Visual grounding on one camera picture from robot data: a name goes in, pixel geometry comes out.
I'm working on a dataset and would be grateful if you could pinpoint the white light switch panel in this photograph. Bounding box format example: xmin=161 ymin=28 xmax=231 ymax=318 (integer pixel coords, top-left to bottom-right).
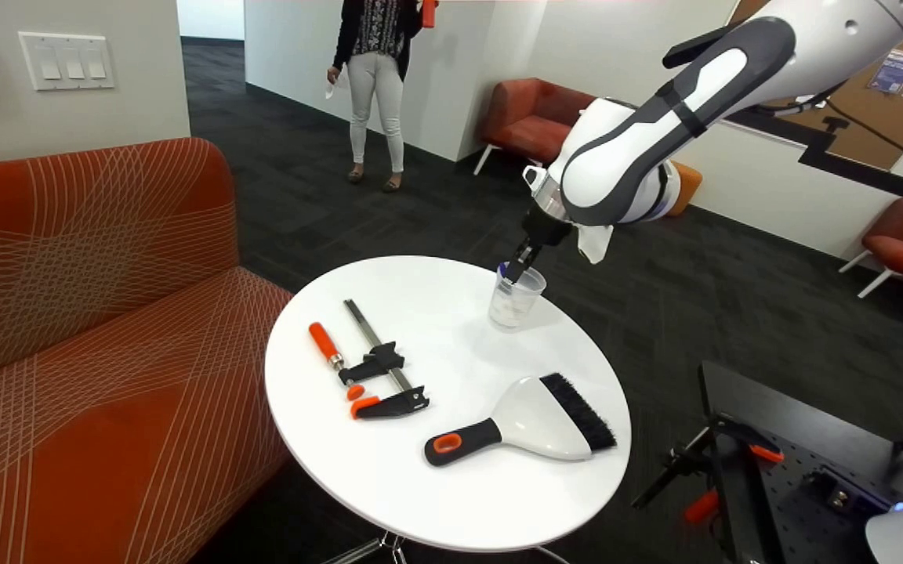
xmin=19 ymin=31 xmax=115 ymax=95

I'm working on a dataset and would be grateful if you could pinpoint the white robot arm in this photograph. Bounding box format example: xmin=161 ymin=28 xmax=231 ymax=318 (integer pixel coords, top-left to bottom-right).
xmin=502 ymin=0 xmax=903 ymax=279

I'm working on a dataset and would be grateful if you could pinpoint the round white table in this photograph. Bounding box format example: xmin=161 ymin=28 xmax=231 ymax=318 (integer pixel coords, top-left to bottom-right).
xmin=262 ymin=255 xmax=634 ymax=555

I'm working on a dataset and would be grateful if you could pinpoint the red armchair at wall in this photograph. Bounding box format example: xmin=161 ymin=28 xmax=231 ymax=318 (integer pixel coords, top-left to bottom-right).
xmin=474 ymin=78 xmax=591 ymax=172

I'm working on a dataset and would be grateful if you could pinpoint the person in white trousers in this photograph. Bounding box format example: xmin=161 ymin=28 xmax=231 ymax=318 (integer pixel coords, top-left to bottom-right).
xmin=326 ymin=0 xmax=422 ymax=193

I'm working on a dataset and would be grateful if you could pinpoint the clear plastic cup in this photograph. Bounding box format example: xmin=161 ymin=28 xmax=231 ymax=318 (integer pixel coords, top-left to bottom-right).
xmin=488 ymin=267 xmax=550 ymax=329

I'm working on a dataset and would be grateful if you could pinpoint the black orange bar clamp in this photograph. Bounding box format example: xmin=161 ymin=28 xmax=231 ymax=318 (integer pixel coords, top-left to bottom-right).
xmin=308 ymin=302 xmax=429 ymax=421

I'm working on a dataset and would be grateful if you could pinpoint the cork bulletin board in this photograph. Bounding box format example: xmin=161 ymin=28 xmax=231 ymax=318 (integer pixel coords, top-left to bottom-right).
xmin=731 ymin=0 xmax=903 ymax=172

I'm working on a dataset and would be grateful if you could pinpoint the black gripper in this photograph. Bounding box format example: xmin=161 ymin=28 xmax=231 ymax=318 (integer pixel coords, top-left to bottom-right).
xmin=510 ymin=210 xmax=571 ymax=276

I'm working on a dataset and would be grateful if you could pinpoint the black perforated equipment cart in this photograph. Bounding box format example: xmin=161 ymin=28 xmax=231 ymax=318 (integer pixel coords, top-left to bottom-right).
xmin=699 ymin=360 xmax=903 ymax=564

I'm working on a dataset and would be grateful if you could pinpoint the orange patterned sofa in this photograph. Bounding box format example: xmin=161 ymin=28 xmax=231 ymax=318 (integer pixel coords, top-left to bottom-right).
xmin=0 ymin=139 xmax=287 ymax=564

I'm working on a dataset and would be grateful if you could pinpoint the orange black clamp on cart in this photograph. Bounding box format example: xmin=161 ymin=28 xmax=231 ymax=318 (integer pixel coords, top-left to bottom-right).
xmin=636 ymin=418 xmax=787 ymax=528

